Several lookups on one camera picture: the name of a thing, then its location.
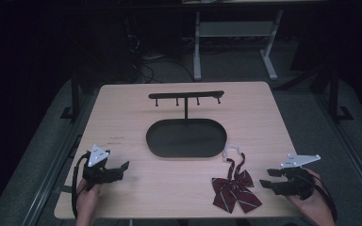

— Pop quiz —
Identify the person's left hand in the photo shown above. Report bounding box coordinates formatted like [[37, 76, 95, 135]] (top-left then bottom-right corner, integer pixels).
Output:
[[74, 178, 104, 226]]

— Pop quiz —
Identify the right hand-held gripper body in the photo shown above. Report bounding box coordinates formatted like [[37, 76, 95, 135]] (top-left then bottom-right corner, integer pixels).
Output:
[[279, 153, 321, 202]]

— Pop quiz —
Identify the grey metal desk frame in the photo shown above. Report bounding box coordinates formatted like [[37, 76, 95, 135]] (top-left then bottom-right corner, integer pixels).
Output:
[[192, 8, 285, 82]]

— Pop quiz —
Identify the dark red striped bow tie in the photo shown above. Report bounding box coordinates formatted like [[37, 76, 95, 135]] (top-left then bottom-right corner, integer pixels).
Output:
[[211, 143, 263, 215]]

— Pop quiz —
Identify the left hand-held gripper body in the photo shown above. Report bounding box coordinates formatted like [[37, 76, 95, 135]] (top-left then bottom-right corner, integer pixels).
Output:
[[82, 143, 117, 191]]

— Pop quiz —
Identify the black hook stand with tray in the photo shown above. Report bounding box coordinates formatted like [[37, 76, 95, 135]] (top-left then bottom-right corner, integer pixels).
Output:
[[145, 89, 228, 159]]

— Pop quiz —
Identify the black cable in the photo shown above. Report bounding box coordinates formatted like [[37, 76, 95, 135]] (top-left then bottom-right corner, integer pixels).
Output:
[[71, 151, 91, 219], [309, 173, 339, 222]]

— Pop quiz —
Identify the bundle of floor cables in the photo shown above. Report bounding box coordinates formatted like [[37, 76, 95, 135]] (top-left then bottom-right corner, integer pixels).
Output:
[[125, 32, 196, 84]]

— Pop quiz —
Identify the person's right hand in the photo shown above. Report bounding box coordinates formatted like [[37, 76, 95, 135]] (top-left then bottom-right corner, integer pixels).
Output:
[[286, 169, 337, 226]]

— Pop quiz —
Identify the black metal stand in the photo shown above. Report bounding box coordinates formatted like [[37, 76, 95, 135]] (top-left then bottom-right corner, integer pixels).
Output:
[[59, 67, 83, 121], [324, 64, 355, 122]]

